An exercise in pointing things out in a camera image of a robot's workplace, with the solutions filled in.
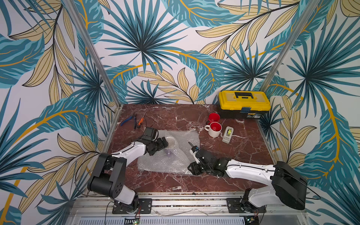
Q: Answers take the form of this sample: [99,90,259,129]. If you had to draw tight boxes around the yellow black plastic toolbox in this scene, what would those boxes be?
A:
[218,91,271,119]

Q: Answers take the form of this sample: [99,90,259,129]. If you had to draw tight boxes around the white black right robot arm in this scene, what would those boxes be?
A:
[188,146,308,213]

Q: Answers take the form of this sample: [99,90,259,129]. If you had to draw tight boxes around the white mug red inside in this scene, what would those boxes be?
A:
[204,122,222,138]

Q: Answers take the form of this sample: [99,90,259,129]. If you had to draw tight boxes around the clear bubble wrap sheet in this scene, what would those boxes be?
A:
[137,130,200,175]

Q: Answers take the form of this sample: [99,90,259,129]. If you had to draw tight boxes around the blue handled pliers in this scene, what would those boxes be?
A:
[120,113,137,126]

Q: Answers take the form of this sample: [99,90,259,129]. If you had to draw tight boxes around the right aluminium corner post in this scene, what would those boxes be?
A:
[259,1,320,92]

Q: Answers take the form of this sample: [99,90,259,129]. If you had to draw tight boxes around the aluminium corner post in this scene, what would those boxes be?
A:
[259,1,320,92]
[63,0,122,109]

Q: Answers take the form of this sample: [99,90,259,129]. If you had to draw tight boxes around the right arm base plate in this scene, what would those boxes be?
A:
[226,197,266,213]

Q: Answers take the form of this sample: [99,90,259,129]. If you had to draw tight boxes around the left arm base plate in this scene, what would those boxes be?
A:
[112,198,153,215]

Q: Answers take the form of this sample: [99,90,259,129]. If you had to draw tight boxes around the orange handled screwdriver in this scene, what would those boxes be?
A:
[136,112,146,128]

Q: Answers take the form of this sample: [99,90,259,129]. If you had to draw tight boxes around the red mug black handle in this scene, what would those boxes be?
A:
[206,112,220,125]

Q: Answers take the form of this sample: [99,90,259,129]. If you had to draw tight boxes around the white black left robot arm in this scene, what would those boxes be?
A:
[87,127,168,213]

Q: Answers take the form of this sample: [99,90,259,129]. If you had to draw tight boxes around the left aluminium corner post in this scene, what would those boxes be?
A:
[63,0,122,109]

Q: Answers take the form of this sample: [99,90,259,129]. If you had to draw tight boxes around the aluminium front frame rail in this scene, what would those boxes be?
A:
[66,192,310,225]

